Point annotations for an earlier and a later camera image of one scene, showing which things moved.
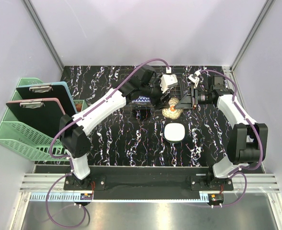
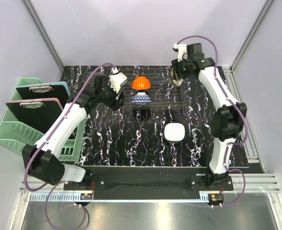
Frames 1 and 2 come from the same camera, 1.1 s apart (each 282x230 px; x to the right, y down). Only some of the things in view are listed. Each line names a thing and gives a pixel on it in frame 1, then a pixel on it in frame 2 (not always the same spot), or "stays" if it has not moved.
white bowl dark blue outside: [174, 132] stays
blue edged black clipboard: [59, 90] stays
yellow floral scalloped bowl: [171, 112] -> [177, 82]
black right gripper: [186, 102] -> [176, 65]
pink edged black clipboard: [43, 114] stays
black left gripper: [163, 103] -> [114, 103]
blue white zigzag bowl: [142, 99] stays
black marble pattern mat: [134, 137] stays
